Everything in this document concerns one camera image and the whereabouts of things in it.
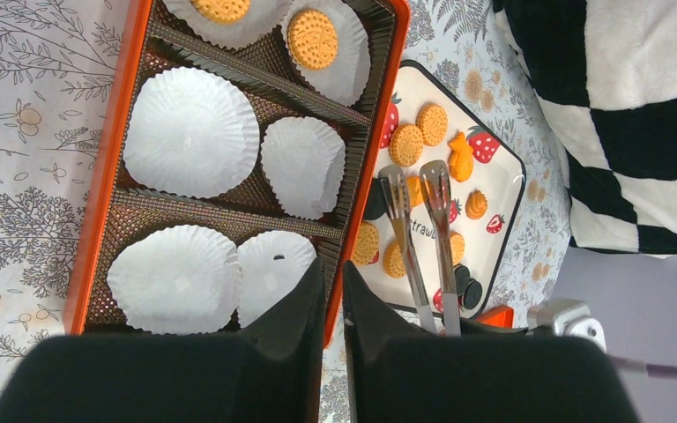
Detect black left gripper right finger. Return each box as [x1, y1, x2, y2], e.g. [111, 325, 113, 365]
[342, 262, 638, 422]

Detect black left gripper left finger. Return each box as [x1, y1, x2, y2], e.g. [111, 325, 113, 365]
[0, 259, 325, 422]

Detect metal tongs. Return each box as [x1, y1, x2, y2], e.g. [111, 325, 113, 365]
[378, 160, 461, 337]

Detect white strawberry tray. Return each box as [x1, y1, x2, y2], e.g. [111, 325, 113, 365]
[359, 60, 526, 318]

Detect round yellow biscuit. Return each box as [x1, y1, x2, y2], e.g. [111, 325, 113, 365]
[390, 124, 424, 167]
[287, 9, 339, 71]
[190, 0, 250, 25]
[383, 240, 406, 278]
[416, 103, 449, 146]
[450, 231, 465, 265]
[351, 220, 380, 266]

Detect orange cookie box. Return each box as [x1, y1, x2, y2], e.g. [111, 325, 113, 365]
[63, 1, 410, 337]

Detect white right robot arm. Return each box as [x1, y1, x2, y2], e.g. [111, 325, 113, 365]
[343, 262, 637, 422]

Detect white paper cup liner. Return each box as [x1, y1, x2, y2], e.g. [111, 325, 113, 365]
[237, 230, 316, 328]
[281, 0, 370, 106]
[123, 67, 260, 198]
[261, 117, 346, 219]
[107, 225, 242, 335]
[164, 0, 293, 48]

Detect black sandwich cookie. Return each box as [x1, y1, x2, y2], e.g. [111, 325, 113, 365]
[454, 264, 471, 297]
[462, 278, 483, 310]
[362, 178, 387, 221]

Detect orange box lid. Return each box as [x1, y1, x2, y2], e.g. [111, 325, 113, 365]
[477, 305, 514, 329]

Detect orange fish cookie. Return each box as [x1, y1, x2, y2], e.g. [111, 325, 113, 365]
[406, 175, 423, 210]
[448, 132, 474, 182]

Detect orange swirl cookie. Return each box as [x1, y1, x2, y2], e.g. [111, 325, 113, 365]
[465, 189, 488, 219]

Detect black white checkered pillow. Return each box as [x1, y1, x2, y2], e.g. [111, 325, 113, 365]
[493, 1, 677, 256]

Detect floral tablecloth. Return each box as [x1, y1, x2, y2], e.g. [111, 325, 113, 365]
[0, 1, 569, 396]

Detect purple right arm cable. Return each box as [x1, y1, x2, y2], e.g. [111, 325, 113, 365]
[606, 356, 677, 381]

